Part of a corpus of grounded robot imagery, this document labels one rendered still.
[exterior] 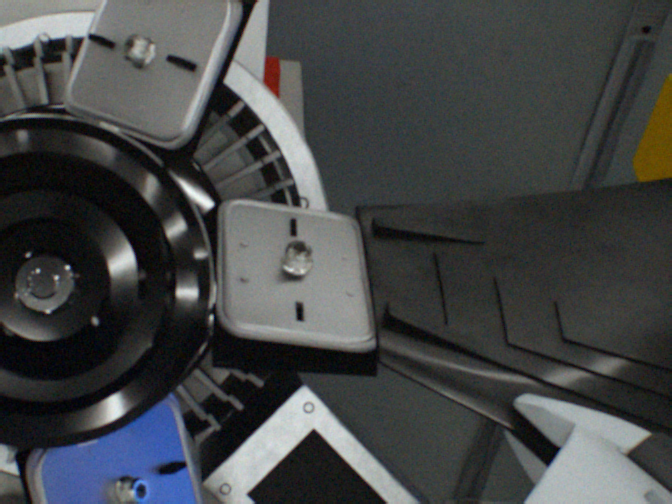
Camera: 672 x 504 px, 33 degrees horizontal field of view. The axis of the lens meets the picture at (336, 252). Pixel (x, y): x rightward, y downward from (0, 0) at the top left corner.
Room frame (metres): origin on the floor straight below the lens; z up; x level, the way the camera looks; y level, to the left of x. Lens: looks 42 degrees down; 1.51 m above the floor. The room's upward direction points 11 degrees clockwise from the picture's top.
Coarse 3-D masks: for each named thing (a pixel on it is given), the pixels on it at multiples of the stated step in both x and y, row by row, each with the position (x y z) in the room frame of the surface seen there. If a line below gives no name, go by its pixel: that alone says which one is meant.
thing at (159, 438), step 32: (160, 416) 0.31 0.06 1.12; (64, 448) 0.27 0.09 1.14; (96, 448) 0.28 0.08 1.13; (128, 448) 0.29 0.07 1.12; (160, 448) 0.30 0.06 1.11; (32, 480) 0.25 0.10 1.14; (64, 480) 0.26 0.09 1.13; (96, 480) 0.27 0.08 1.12; (160, 480) 0.29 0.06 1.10; (192, 480) 0.30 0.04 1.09
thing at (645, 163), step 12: (660, 96) 0.77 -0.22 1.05; (660, 108) 0.76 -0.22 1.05; (660, 120) 0.75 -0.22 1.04; (648, 132) 0.76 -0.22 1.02; (660, 132) 0.74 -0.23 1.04; (648, 144) 0.75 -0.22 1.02; (660, 144) 0.74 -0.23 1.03; (636, 156) 0.77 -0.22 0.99; (648, 156) 0.75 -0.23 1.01; (660, 156) 0.73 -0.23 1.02; (636, 168) 0.76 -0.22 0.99; (648, 168) 0.74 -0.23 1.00; (660, 168) 0.72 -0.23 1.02; (648, 180) 0.73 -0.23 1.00
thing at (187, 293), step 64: (0, 128) 0.31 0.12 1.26; (64, 128) 0.31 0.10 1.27; (0, 192) 0.30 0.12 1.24; (64, 192) 0.30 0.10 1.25; (128, 192) 0.31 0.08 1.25; (192, 192) 0.39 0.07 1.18; (0, 256) 0.29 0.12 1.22; (64, 256) 0.29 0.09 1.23; (128, 256) 0.29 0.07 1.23; (192, 256) 0.29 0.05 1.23; (0, 320) 0.27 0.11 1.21; (64, 320) 0.28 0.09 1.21; (128, 320) 0.28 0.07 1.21; (192, 320) 0.28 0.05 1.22; (0, 384) 0.26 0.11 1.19; (64, 384) 0.26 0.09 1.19; (128, 384) 0.26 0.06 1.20
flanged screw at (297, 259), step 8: (296, 240) 0.35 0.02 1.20; (288, 248) 0.35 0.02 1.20; (296, 248) 0.35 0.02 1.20; (304, 248) 0.35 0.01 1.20; (288, 256) 0.34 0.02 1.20; (296, 256) 0.34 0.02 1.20; (304, 256) 0.34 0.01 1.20; (288, 264) 0.34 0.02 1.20; (296, 264) 0.34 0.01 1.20; (304, 264) 0.34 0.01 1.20; (312, 264) 0.35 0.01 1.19; (296, 272) 0.34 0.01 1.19; (304, 272) 0.34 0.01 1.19
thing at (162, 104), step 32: (128, 0) 0.42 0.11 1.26; (160, 0) 0.41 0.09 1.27; (192, 0) 0.40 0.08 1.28; (224, 0) 0.39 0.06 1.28; (96, 32) 0.42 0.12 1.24; (128, 32) 0.40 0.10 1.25; (160, 32) 0.39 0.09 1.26; (192, 32) 0.39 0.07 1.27; (224, 32) 0.38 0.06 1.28; (96, 64) 0.40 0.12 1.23; (128, 64) 0.39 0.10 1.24; (160, 64) 0.38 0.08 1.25; (64, 96) 0.40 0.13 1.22; (96, 96) 0.39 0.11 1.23; (128, 96) 0.38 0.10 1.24; (160, 96) 0.37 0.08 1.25; (192, 96) 0.36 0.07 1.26; (128, 128) 0.36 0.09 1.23; (160, 128) 0.36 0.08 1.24; (192, 128) 0.35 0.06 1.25
